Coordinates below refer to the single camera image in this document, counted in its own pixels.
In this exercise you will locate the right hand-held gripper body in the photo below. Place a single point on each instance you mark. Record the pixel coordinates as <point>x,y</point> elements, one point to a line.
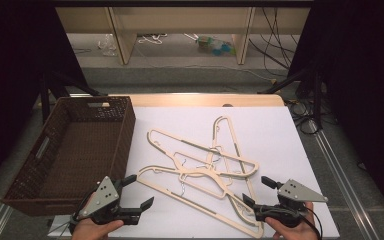
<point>296,192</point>

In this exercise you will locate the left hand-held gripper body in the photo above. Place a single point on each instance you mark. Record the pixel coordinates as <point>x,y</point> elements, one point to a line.
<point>101,196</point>

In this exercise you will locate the beige plastic clothes hanger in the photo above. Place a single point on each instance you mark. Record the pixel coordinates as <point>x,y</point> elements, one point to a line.
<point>232,132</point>
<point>160,190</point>
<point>170,136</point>

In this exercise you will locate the brown woven basket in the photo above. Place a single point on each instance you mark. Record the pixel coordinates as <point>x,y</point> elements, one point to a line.
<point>80,150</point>

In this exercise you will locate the person's left hand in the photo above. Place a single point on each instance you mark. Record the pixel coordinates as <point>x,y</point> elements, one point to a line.
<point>90,230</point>

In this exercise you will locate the person's right hand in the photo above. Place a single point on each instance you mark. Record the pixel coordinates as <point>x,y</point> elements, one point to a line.
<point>296,233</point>

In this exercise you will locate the white table mat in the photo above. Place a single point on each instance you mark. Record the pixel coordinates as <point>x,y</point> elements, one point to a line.
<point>273,140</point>

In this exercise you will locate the black metal stand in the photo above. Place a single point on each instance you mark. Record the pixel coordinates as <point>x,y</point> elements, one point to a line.
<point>316,93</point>
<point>51,90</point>

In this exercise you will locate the black curtain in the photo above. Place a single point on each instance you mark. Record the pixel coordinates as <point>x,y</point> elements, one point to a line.
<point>10,83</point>
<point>363,83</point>

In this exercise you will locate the clear plastic bag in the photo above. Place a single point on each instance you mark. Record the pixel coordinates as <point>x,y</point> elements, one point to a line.
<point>107,45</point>

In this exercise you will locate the colourful plastic packet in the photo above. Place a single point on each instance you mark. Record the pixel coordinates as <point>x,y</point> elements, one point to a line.
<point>215,46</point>

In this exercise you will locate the light wooden shelf unit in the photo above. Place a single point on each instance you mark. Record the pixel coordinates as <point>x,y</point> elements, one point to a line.
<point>180,20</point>

